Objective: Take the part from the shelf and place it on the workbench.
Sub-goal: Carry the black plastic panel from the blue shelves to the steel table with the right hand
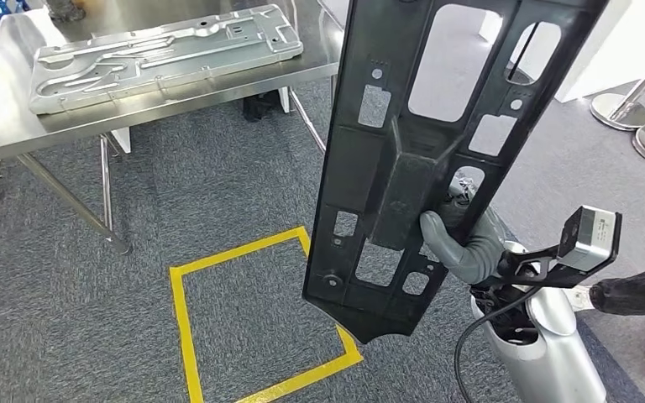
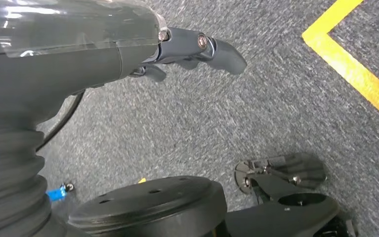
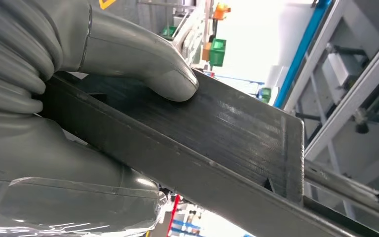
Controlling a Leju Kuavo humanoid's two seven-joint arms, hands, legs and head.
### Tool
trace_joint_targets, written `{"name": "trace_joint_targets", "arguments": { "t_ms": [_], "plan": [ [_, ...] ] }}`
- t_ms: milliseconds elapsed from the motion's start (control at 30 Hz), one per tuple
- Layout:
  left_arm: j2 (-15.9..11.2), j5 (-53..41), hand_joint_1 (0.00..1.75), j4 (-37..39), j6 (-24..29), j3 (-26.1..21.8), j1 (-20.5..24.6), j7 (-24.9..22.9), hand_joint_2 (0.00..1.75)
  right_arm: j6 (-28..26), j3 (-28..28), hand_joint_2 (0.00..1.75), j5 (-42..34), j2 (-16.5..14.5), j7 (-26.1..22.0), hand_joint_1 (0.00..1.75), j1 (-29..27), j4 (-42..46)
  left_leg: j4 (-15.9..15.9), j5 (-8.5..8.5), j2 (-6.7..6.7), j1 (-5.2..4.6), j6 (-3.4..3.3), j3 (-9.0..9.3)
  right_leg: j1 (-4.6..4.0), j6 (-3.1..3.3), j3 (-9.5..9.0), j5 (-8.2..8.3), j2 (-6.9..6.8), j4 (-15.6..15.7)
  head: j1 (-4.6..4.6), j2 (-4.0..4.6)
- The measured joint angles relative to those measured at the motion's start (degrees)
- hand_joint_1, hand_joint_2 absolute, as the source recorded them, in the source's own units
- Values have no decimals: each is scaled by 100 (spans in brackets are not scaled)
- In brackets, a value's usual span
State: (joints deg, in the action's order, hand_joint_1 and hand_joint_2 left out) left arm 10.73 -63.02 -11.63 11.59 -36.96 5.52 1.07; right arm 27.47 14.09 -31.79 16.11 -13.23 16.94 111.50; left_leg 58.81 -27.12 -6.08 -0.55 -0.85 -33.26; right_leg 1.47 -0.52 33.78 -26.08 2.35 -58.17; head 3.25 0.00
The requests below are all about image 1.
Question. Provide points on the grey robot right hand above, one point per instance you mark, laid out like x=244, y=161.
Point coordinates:
x=478, y=256

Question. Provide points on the black plastic panel part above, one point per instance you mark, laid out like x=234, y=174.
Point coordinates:
x=406, y=194

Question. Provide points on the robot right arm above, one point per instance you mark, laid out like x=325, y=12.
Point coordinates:
x=550, y=356

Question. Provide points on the stainless steel workbench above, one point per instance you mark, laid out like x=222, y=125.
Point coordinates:
x=0, y=128

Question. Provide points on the person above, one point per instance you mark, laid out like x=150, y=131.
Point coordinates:
x=634, y=289

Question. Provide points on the yellow floor tape square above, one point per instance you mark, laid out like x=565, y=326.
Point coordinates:
x=184, y=333

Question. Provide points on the silver stamped metal panel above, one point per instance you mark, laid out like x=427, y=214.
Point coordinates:
x=161, y=55

